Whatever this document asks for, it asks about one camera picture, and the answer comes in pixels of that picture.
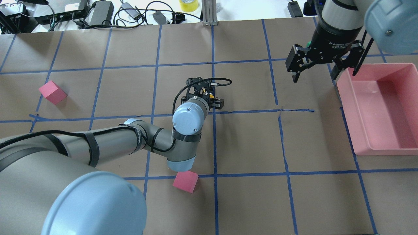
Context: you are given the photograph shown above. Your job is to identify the pink foam cube far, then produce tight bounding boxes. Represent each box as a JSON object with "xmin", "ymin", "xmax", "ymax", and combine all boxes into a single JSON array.
[{"xmin": 38, "ymin": 81, "xmax": 67, "ymax": 105}]

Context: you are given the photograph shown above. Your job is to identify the large black power brick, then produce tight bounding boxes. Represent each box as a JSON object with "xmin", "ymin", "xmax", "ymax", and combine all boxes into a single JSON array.
[{"xmin": 88, "ymin": 0, "xmax": 114, "ymax": 25}]

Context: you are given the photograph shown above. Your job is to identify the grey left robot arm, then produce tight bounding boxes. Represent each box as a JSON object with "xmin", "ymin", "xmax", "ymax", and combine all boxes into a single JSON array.
[{"xmin": 0, "ymin": 77, "xmax": 224, "ymax": 235}]

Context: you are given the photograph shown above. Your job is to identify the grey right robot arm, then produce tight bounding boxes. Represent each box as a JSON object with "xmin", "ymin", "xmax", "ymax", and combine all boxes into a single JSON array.
[{"xmin": 211, "ymin": 0, "xmax": 417, "ymax": 113}]

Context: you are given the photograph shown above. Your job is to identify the pink plastic bin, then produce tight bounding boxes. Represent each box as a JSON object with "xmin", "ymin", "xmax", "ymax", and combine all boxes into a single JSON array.
[{"xmin": 336, "ymin": 63, "xmax": 418, "ymax": 156}]

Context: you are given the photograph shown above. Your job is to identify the yellow tape roll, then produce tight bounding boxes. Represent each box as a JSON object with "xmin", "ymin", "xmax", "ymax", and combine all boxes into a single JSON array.
[{"xmin": 179, "ymin": 0, "xmax": 200, "ymax": 13}]

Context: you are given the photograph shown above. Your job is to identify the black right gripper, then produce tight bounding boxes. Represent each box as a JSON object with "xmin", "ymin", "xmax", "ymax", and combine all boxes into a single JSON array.
[{"xmin": 285, "ymin": 22, "xmax": 364, "ymax": 83}]

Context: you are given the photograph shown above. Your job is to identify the pink foam cube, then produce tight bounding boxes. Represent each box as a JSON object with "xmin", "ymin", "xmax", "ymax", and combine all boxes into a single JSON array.
[
  {"xmin": 38, "ymin": 81, "xmax": 67, "ymax": 105},
  {"xmin": 172, "ymin": 171, "xmax": 199, "ymax": 194}
]

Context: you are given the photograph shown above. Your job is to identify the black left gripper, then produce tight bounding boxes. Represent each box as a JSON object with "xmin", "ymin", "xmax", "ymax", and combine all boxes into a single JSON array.
[{"xmin": 185, "ymin": 77, "xmax": 224, "ymax": 110}]

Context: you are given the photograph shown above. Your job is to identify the black power adapter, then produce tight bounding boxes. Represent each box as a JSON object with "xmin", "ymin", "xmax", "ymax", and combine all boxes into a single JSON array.
[{"xmin": 287, "ymin": 0, "xmax": 303, "ymax": 18}]

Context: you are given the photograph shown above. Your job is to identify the aluminium frame post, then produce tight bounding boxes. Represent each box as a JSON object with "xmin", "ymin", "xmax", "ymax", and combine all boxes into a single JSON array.
[{"xmin": 201, "ymin": 0, "xmax": 218, "ymax": 26}]

